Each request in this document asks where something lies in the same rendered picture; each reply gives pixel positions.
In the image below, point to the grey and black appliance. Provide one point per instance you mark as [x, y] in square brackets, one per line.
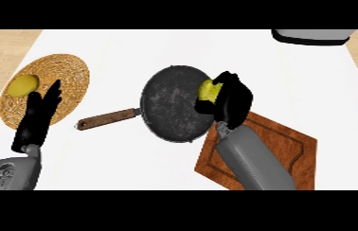
[313, 36]

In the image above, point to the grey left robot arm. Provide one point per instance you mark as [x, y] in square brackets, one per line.
[21, 170]

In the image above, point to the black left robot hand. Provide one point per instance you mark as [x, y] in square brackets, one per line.
[35, 121]

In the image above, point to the brown wooden cutting board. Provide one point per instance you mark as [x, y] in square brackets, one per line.
[285, 152]

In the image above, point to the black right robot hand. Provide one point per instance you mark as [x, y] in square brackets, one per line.
[234, 102]

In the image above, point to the round yellow fruit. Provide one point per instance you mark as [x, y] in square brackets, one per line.
[23, 85]

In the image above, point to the round woven wicker placemat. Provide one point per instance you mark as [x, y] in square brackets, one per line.
[57, 80]

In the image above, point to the yellow-green pear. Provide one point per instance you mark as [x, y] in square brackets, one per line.
[209, 91]

